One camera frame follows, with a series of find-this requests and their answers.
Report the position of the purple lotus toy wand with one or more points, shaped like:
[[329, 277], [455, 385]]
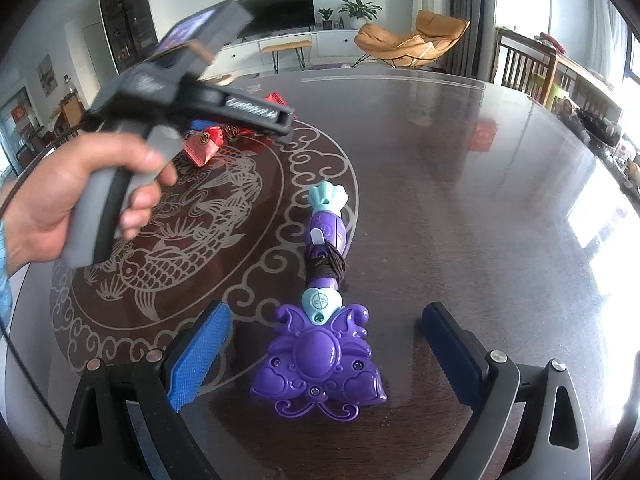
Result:
[[312, 355]]

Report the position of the tan lounge chair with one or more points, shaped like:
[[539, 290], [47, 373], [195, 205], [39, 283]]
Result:
[[415, 40]]

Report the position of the small potted plant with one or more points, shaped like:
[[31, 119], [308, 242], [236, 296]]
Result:
[[326, 20]]

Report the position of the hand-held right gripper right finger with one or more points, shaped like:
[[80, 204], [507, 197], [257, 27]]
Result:
[[452, 355]]

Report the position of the grey curtain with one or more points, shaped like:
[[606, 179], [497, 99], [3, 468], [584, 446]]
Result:
[[470, 15]]

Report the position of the dark wooden chair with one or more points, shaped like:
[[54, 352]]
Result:
[[520, 67]]

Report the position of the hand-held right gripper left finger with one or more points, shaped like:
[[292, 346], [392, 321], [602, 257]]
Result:
[[197, 360]]

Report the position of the red window poster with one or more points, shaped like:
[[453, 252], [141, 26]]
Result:
[[19, 112]]

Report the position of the large leafy potted plant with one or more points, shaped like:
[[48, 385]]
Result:
[[357, 10]]

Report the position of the red foil packet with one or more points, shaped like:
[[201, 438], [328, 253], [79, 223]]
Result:
[[202, 147]]

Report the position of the framed wall painting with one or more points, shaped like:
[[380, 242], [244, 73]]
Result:
[[46, 75]]

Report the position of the brown wooden furniture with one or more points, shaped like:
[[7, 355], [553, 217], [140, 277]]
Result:
[[70, 112]]

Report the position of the purple floor mat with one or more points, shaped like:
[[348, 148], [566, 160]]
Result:
[[330, 65]]

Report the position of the cluttered wooden side table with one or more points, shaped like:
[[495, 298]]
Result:
[[585, 105]]

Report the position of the white low television cabinet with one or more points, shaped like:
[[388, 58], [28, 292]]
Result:
[[335, 42]]

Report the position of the wooden bench with metal legs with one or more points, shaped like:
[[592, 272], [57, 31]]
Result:
[[287, 45]]

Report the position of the person's left hand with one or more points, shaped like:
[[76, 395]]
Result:
[[45, 200]]

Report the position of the dark patterned desktop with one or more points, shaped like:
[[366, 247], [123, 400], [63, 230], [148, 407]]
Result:
[[450, 210]]

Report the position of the tall dark display cabinet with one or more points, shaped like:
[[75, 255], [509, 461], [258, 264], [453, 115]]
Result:
[[125, 15]]

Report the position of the black flat television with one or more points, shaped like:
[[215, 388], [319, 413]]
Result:
[[285, 10]]

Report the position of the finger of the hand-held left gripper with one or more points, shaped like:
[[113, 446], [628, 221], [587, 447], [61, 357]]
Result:
[[250, 112]]

